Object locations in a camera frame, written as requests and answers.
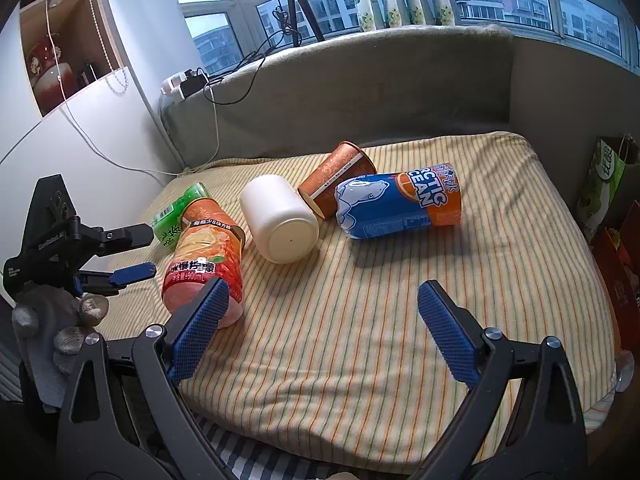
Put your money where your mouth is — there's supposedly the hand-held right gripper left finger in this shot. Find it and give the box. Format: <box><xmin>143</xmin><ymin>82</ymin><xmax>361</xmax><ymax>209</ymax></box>
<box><xmin>56</xmin><ymin>276</ymin><xmax>236</xmax><ymax>480</ymax></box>

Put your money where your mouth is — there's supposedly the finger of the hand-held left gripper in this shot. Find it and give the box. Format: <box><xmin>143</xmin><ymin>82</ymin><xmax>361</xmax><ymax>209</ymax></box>
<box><xmin>101</xmin><ymin>223</ymin><xmax>155</xmax><ymax>254</ymax></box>
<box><xmin>79</xmin><ymin>261</ymin><xmax>157</xmax><ymax>294</ymax></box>

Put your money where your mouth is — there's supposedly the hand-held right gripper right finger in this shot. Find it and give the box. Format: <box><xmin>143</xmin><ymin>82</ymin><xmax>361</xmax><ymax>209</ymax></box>
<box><xmin>415</xmin><ymin>280</ymin><xmax>589</xmax><ymax>480</ymax></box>

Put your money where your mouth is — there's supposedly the green labelled cup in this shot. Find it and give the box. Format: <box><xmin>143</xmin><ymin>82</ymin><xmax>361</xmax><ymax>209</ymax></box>
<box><xmin>151</xmin><ymin>182</ymin><xmax>212</xmax><ymax>254</ymax></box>

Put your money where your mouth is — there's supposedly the blue orange bear cup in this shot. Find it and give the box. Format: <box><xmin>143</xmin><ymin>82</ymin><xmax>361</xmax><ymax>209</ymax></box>
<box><xmin>333</xmin><ymin>162</ymin><xmax>463</xmax><ymax>240</ymax></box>

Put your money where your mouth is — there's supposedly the white cup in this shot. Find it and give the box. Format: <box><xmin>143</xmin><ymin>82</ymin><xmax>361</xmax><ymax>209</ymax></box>
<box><xmin>240</xmin><ymin>174</ymin><xmax>321</xmax><ymax>265</ymax></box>

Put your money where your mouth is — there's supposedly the brown paper cup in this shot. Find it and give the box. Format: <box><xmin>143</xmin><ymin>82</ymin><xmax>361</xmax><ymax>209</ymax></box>
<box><xmin>297</xmin><ymin>140</ymin><xmax>377</xmax><ymax>219</ymax></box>

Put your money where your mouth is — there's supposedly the person's left hand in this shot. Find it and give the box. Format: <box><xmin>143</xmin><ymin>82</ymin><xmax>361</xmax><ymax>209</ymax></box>
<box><xmin>11</xmin><ymin>283</ymin><xmax>109</xmax><ymax>407</ymax></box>

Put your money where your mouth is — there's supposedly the yellow striped mattress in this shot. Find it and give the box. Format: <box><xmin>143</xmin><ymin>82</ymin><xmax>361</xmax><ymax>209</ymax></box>
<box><xmin>92</xmin><ymin>131</ymin><xmax>619</xmax><ymax>437</ymax></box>

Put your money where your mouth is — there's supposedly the blue striped sheet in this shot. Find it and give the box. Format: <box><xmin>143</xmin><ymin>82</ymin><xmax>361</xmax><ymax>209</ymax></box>
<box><xmin>189</xmin><ymin>411</ymin><xmax>383</xmax><ymax>480</ymax></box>

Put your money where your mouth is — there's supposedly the red white vase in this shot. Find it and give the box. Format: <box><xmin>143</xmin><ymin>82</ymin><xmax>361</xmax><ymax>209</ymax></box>
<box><xmin>26</xmin><ymin>34</ymin><xmax>77</xmax><ymax>112</ymax></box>

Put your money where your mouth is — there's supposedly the white power strip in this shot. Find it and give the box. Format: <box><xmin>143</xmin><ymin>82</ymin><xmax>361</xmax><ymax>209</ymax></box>
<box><xmin>159</xmin><ymin>67</ymin><xmax>211</xmax><ymax>105</ymax></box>

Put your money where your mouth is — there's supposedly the red cardboard box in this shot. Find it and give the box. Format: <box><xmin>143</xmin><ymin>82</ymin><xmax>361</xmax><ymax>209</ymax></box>
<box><xmin>589</xmin><ymin>199</ymin><xmax>640</xmax><ymax>363</ymax></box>

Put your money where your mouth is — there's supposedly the green paper bag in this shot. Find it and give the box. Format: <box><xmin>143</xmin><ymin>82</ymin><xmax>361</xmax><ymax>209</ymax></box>
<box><xmin>575</xmin><ymin>134</ymin><xmax>640</xmax><ymax>247</ymax></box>

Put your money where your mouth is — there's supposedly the grey sofa backrest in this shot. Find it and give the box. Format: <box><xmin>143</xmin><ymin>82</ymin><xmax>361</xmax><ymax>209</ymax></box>
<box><xmin>159</xmin><ymin>23</ymin><xmax>640</xmax><ymax>241</ymax></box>

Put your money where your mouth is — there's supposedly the black tripod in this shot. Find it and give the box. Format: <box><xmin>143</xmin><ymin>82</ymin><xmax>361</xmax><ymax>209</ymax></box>
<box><xmin>281</xmin><ymin>0</ymin><xmax>327</xmax><ymax>45</ymax></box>

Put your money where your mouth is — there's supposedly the thin white hanging cable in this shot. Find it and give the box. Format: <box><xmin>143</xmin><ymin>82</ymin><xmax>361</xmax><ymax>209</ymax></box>
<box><xmin>0</xmin><ymin>0</ymin><xmax>182</xmax><ymax>177</ymax></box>

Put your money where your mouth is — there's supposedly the white bead cord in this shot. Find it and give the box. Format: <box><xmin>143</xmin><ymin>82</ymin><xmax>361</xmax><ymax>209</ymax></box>
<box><xmin>81</xmin><ymin>0</ymin><xmax>129</xmax><ymax>95</ymax></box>

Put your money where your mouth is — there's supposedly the wooden wall shelf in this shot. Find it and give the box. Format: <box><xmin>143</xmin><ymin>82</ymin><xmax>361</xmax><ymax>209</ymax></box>
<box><xmin>18</xmin><ymin>0</ymin><xmax>127</xmax><ymax>119</ymax></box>

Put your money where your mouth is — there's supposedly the black cable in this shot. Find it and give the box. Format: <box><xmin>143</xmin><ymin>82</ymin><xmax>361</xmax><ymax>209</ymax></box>
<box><xmin>199</xmin><ymin>0</ymin><xmax>303</xmax><ymax>107</ymax></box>

